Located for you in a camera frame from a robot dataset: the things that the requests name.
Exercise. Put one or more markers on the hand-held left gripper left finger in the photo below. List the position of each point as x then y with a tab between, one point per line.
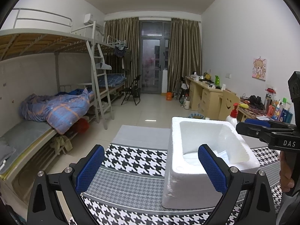
90	168

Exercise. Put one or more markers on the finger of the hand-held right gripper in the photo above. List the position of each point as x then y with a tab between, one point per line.
250	130
256	122

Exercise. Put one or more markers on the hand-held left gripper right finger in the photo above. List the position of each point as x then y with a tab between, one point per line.
212	170

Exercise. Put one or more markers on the white tissue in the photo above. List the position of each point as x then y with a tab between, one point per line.
192	160

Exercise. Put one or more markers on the white foam box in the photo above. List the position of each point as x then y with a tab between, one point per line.
187	187

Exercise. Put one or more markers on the person's right hand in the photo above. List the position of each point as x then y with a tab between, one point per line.
285	171

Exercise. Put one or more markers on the printed paper sheets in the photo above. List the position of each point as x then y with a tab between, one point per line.
261	117

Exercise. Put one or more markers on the yellow pouch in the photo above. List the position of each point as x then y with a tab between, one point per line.
245	106

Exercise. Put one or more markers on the white pump bottle red top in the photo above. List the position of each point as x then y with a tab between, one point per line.
232	117

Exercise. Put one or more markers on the black headphones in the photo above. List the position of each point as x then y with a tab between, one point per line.
256	100

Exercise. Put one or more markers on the grey thermos flask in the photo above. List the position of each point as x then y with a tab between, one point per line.
268	102

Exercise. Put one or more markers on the row of toiletry bottles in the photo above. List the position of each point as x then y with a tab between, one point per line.
281	111

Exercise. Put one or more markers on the wooden chair with smiley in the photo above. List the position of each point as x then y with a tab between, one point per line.
228	105

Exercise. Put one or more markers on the red toy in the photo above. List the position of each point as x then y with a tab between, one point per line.
270	90

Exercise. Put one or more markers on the olive clothes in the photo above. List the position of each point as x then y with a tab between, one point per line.
61	144

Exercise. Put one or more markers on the houndstooth table mat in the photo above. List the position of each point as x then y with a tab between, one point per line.
131	159

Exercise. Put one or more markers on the red cloth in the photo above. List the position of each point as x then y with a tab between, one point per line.
82	126

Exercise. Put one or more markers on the plain wooden desk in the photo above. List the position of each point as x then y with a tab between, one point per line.
206	98

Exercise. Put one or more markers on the blue waste basket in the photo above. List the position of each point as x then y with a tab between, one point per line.
196	116

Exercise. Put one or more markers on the green bottle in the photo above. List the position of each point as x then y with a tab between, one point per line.
217	80

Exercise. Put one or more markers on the blue checked quilt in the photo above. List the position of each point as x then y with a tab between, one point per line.
58	110

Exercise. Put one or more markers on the white flask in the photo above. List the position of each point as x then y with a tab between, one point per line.
186	104

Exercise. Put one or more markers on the steel kettle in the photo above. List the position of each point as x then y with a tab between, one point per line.
195	75

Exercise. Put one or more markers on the orange jug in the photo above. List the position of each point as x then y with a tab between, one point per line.
169	96

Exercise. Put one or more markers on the black folding chair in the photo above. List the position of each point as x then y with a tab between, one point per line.
132	90

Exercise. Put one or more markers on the white metal bunk bed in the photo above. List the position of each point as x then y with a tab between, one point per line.
42	44
112	80

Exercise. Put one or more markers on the brown curtain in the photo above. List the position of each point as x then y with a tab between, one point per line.
121	51
185	51

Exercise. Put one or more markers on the glass balcony door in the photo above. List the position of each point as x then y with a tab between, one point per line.
152	63

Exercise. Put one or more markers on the dark hanging clothes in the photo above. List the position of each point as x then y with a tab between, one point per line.
120	51

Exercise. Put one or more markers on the white air conditioner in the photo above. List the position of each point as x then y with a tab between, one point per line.
88	20

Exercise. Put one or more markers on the pink cartoon wall poster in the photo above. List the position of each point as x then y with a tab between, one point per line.
259	68

